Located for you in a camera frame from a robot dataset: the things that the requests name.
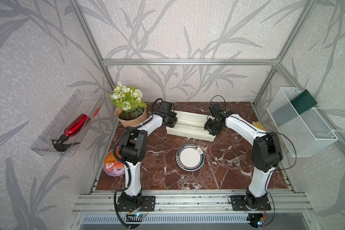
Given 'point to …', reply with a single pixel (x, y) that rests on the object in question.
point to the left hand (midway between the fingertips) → (179, 116)
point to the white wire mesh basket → (304, 135)
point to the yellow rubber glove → (259, 126)
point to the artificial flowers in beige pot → (130, 109)
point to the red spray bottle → (73, 129)
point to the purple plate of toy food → (111, 166)
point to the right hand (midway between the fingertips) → (204, 128)
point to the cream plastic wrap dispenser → (190, 125)
